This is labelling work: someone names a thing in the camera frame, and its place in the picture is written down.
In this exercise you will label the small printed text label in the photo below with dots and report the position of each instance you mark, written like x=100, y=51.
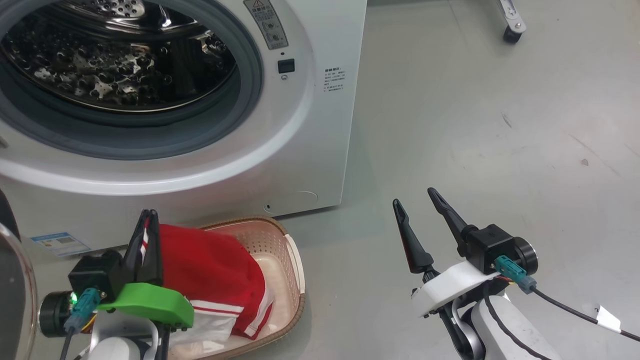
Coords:
x=334, y=78

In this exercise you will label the blue energy label sticker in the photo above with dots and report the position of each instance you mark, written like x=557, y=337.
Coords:
x=60, y=244

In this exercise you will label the white front-load washing machine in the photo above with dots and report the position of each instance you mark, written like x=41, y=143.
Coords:
x=310, y=150

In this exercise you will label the black round glass washer door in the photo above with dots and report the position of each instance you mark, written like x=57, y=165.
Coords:
x=12, y=300

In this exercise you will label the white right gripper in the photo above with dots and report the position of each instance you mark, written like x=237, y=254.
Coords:
x=450, y=285

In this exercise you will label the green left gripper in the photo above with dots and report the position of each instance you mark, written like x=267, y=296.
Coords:
x=150, y=300

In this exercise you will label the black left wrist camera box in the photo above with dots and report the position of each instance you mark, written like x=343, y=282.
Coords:
x=95, y=272

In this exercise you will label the silver metal cabinet leg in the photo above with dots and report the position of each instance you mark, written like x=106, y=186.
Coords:
x=510, y=12

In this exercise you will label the black door latch socket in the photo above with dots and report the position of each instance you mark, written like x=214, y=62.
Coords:
x=286, y=66

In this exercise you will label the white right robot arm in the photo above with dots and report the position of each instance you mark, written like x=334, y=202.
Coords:
x=520, y=335

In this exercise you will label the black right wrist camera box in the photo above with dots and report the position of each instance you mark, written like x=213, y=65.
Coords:
x=492, y=247

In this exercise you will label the cream perforated laundry basket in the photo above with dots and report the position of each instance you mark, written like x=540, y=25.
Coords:
x=280, y=250

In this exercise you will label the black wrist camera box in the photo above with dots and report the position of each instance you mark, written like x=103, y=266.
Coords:
x=492, y=247
x=95, y=272

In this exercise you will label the grey caution sticker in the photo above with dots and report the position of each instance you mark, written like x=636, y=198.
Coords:
x=266, y=25

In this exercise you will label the perforated steel washer drum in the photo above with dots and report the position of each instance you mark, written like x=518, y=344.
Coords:
x=100, y=75

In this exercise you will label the black caster wheel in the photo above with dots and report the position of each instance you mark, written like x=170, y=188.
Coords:
x=512, y=35

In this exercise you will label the red and white garment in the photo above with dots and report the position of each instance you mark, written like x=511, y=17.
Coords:
x=210, y=265

